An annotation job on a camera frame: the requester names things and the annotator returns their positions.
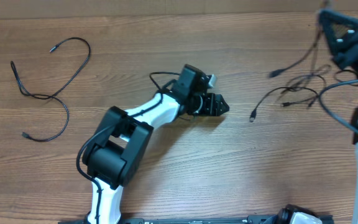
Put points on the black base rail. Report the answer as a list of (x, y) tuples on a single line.
[(251, 219)]

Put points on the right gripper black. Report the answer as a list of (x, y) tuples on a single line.
[(337, 41)]

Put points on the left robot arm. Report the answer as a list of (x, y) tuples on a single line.
[(111, 156)]

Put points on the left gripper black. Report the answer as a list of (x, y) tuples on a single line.
[(217, 104)]

